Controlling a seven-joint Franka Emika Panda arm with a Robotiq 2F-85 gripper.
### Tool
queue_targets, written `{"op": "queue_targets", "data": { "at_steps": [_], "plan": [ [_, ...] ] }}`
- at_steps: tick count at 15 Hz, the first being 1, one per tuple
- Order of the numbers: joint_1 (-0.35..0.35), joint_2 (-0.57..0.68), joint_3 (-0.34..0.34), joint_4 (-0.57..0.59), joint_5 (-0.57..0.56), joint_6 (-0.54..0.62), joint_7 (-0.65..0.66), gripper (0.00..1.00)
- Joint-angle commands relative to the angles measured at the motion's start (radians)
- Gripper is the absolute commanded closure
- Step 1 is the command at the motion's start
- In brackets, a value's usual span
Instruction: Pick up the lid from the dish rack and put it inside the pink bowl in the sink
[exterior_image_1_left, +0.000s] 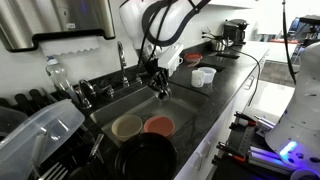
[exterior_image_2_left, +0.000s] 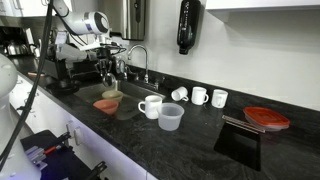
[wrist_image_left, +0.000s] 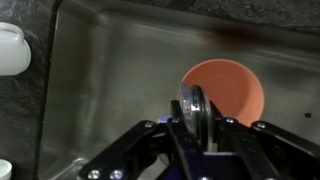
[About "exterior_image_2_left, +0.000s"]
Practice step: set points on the small glass lid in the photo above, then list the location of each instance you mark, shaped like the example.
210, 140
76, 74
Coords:
108, 80

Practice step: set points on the white upper cabinet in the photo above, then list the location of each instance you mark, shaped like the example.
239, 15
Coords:
221, 9

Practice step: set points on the clear plastic bottle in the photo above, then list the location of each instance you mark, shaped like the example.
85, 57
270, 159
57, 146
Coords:
120, 63

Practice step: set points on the black cutting board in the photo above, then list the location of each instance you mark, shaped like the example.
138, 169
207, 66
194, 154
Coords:
241, 142

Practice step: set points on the black dish rack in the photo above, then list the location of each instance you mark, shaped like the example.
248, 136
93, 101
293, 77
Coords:
63, 65

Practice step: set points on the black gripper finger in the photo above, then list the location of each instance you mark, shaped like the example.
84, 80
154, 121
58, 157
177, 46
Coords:
99, 70
111, 70

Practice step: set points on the right white mug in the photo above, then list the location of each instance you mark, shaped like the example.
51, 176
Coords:
219, 98

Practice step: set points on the tipped white mug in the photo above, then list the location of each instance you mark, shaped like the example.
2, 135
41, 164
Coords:
180, 93

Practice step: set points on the white mug near sink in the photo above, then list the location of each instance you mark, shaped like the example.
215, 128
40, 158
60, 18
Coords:
149, 106

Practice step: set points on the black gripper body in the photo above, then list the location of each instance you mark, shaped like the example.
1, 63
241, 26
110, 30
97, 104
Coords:
104, 55

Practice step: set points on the translucent plastic measuring cup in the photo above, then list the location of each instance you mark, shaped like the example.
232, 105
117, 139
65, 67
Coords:
169, 116

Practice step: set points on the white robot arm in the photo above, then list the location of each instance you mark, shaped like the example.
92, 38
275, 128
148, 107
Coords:
84, 23

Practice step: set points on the black soap dispenser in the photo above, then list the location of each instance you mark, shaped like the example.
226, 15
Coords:
187, 26

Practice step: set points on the pink bowl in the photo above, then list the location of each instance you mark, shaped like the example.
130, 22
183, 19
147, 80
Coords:
107, 106

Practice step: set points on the black cart with tools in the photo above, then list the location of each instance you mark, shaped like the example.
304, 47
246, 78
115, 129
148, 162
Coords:
57, 160

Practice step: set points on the middle white mug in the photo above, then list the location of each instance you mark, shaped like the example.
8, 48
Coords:
199, 96

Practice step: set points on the steel paper towel dispenser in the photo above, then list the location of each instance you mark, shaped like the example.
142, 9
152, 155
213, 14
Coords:
126, 18

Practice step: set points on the stainless steel sink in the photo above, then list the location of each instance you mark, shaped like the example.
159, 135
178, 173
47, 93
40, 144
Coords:
128, 105

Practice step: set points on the chrome sink faucet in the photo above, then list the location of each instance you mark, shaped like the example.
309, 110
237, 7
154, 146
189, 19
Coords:
140, 54

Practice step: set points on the beige bowl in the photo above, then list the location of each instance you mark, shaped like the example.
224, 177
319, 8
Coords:
113, 95

